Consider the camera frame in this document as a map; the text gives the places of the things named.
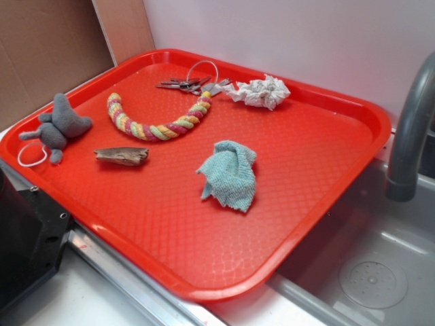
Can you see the light blue cloth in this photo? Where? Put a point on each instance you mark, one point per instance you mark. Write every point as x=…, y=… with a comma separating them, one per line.
x=229, y=175

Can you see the red plastic tray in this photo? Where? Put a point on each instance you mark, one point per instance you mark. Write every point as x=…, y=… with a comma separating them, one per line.
x=309, y=150

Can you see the bunch of metal keys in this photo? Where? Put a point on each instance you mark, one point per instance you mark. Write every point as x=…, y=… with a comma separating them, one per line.
x=197, y=86

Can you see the crumpled white paper towel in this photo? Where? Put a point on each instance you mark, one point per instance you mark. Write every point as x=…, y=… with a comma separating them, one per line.
x=265, y=93

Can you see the brown wood piece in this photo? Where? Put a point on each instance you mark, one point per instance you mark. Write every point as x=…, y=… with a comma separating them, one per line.
x=126, y=156

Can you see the grey plush toy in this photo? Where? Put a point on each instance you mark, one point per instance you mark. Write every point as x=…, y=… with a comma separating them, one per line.
x=57, y=127

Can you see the white elastic loop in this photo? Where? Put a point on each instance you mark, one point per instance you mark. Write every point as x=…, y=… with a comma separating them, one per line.
x=32, y=154

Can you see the grey faucet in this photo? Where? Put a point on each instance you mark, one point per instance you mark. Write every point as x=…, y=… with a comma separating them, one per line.
x=412, y=152

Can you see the grey plastic sink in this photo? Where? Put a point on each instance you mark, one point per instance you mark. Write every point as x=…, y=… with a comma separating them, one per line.
x=369, y=260

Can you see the black box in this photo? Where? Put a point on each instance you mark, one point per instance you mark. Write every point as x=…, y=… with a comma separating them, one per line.
x=34, y=230

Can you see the brown cardboard panel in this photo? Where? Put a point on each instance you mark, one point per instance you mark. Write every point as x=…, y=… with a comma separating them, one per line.
x=54, y=46

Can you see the multicolour twisted rope toy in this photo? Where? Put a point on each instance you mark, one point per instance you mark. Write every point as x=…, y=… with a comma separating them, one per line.
x=163, y=132

